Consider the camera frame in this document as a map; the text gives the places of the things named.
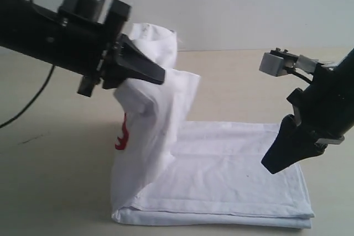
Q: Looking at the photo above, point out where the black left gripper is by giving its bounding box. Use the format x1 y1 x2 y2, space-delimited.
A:
58 0 165 97

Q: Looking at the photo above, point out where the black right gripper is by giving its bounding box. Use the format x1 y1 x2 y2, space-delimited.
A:
261 88 345 174

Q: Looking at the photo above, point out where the white t-shirt with red lettering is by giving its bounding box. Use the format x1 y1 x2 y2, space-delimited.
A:
111 23 314 229

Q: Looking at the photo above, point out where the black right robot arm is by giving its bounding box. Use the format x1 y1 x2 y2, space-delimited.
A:
259 48 353 174

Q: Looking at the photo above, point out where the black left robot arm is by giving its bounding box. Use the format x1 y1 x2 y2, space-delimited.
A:
1 0 165 97

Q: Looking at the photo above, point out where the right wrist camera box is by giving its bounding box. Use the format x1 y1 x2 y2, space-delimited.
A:
258 48 319 78

